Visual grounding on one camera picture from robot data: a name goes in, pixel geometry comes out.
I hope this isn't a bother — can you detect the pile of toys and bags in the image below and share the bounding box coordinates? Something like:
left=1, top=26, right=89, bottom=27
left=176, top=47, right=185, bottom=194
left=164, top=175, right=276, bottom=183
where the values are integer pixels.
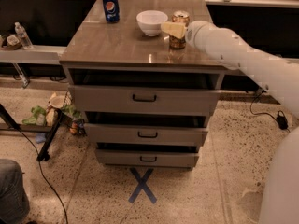
left=22, top=91, right=85, bottom=135

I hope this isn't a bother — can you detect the black tripod leg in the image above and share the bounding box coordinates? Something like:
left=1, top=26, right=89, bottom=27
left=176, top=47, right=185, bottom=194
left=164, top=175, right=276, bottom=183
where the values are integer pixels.
left=36, top=109, right=63, bottom=162

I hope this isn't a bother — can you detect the clear plastic water bottle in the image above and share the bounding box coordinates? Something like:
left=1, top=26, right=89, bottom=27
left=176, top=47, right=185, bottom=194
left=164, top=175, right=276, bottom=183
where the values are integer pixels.
left=15, top=22, right=33, bottom=49

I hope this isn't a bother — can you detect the black power adapter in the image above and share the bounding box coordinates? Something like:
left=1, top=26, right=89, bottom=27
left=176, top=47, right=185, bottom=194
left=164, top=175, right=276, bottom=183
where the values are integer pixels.
left=277, top=110, right=289, bottom=130

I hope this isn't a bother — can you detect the grey drawer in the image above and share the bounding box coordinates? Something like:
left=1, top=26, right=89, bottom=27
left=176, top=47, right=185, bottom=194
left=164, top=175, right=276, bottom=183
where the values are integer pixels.
left=85, top=123, right=208, bottom=147
left=95, top=149, right=199, bottom=168
left=69, top=85, right=219, bottom=116

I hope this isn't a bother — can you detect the person's jeans leg left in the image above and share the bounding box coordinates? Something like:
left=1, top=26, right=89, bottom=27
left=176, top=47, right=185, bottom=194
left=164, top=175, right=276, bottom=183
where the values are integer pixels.
left=0, top=159, right=30, bottom=224

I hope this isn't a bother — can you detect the white ceramic bowl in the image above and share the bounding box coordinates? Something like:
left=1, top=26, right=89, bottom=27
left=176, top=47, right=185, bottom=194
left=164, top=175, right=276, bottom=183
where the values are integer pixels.
left=136, top=10, right=168, bottom=36

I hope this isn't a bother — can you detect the middle grey drawer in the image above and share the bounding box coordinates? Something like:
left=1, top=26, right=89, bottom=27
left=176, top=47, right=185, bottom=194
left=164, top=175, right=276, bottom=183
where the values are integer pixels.
left=85, top=123, right=208, bottom=147

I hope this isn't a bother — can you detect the grey drawer cabinet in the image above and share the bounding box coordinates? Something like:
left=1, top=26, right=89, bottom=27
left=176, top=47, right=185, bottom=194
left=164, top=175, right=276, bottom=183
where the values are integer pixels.
left=61, top=0, right=225, bottom=154

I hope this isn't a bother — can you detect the bottom grey drawer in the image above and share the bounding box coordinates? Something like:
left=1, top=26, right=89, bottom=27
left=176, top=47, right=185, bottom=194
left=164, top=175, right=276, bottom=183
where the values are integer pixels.
left=95, top=149, right=199, bottom=168

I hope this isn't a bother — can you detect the top grey drawer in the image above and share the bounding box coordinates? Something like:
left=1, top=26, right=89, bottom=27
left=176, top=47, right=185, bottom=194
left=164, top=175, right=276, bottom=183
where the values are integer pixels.
left=69, top=85, right=219, bottom=116

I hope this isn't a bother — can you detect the brown plate with food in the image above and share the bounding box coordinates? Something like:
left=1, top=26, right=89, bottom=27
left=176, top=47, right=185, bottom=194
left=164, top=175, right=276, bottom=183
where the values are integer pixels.
left=0, top=35, right=21, bottom=51

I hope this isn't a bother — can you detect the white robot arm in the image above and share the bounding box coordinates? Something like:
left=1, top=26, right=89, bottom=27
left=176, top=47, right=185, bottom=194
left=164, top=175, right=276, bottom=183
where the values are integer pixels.
left=161, top=21, right=299, bottom=224

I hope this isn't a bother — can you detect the blue Pepsi can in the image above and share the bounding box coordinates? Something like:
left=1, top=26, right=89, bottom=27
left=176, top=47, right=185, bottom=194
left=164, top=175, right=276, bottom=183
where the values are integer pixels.
left=102, top=0, right=120, bottom=22

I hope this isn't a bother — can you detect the blue tape X mark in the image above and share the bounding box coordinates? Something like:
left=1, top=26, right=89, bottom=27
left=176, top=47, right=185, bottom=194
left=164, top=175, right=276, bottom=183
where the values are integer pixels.
left=128, top=168, right=157, bottom=204

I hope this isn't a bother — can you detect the black floor cable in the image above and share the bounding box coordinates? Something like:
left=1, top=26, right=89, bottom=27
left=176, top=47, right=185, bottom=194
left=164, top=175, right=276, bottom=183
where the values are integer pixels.
left=17, top=128, right=70, bottom=224

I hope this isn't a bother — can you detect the orange soda can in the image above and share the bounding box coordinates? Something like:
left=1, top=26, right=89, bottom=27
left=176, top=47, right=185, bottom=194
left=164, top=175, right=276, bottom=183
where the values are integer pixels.
left=169, top=10, right=190, bottom=49

